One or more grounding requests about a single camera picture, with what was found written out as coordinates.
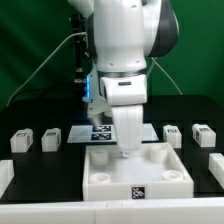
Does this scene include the white right wall fixture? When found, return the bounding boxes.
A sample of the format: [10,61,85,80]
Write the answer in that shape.
[209,153,224,189]

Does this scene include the white wall fixture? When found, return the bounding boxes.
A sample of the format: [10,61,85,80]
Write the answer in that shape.
[0,198,224,224]
[0,160,14,198]
[209,153,224,189]

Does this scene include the white square tabletop part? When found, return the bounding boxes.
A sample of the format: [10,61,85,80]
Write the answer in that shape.
[82,143,194,201]

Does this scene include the white front wall fixture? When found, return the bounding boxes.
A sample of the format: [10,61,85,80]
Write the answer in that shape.
[0,198,224,224]

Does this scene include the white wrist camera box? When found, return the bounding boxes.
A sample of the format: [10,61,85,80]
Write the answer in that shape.
[87,65,112,127]

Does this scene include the white sheet with markers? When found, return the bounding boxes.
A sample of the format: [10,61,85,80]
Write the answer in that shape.
[67,124,159,143]

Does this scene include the black cable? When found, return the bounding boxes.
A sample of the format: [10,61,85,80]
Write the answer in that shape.
[6,85,84,108]

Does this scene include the white cable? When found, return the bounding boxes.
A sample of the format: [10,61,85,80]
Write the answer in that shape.
[6,31,90,107]

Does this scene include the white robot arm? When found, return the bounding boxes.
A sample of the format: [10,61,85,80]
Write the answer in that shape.
[68,0,179,157]

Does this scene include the white left wall fixture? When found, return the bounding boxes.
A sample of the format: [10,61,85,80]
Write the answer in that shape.
[0,160,14,198]

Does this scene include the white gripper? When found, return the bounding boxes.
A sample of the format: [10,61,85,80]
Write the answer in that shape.
[100,74,147,158]

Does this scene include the black camera stand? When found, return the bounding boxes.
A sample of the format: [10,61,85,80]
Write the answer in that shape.
[69,14,91,101]

